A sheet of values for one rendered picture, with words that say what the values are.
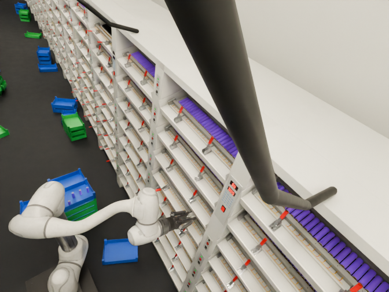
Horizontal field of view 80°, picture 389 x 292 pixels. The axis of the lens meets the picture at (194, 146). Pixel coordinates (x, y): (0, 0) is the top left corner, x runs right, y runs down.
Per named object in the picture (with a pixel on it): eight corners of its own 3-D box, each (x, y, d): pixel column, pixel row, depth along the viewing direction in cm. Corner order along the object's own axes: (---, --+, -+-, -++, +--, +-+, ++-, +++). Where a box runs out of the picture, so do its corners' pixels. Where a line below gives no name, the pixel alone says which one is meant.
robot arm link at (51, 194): (59, 272, 163) (72, 243, 180) (83, 273, 164) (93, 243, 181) (16, 205, 114) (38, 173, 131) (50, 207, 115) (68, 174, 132)
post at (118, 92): (120, 187, 268) (115, 22, 157) (117, 182, 273) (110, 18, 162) (136, 182, 278) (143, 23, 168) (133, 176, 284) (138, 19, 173)
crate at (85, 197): (59, 214, 188) (57, 208, 183) (51, 197, 199) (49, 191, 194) (96, 197, 206) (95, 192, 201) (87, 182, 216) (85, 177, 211)
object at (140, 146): (148, 169, 178) (144, 159, 167) (120, 125, 212) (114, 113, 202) (171, 157, 184) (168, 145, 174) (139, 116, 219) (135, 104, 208)
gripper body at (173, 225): (171, 227, 123) (184, 222, 129) (164, 215, 128) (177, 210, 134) (167, 236, 127) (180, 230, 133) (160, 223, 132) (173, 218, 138)
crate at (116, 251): (102, 265, 202) (101, 261, 197) (105, 243, 217) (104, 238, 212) (137, 261, 210) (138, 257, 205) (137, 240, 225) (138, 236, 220)
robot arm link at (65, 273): (47, 303, 149) (38, 290, 135) (59, 273, 163) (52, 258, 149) (73, 303, 151) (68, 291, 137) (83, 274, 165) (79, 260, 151)
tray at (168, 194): (199, 248, 138) (198, 243, 131) (153, 178, 173) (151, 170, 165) (226, 229, 144) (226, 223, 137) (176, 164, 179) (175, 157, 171)
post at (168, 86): (145, 238, 228) (164, 65, 117) (141, 230, 233) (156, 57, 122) (163, 229, 238) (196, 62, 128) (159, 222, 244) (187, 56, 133)
